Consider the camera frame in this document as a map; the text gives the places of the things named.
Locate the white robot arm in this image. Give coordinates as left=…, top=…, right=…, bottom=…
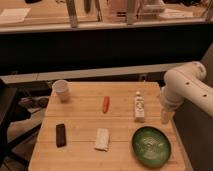
left=159, top=61, right=213, bottom=124

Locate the green ceramic bowl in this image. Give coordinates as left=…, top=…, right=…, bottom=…
left=131, top=126, right=171, bottom=168

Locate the white tube bottle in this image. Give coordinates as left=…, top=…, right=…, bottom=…
left=134, top=91, right=145, bottom=122

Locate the orange carrot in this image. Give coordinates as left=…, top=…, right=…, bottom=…
left=102, top=96, right=110, bottom=113

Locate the wooden table board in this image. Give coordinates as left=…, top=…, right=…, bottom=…
left=29, top=82, right=186, bottom=171

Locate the white folded cloth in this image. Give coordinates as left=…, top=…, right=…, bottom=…
left=94, top=128, right=110, bottom=151

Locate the black rectangular block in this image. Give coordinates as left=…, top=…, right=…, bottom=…
left=56, top=124, right=66, bottom=147

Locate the black chair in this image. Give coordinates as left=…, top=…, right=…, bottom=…
left=0, top=79, right=51, bottom=168

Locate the white paper sheet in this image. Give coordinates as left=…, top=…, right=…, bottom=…
left=0, top=8, right=30, bottom=24

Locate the metal frame post right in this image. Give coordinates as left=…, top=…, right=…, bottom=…
left=126, top=0, right=136, bottom=25

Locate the metal frame post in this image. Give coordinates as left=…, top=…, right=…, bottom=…
left=66, top=0, right=78, bottom=28
left=126, top=0, right=136, bottom=25

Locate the metal frame post left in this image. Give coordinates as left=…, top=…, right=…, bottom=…
left=66, top=0, right=78, bottom=28

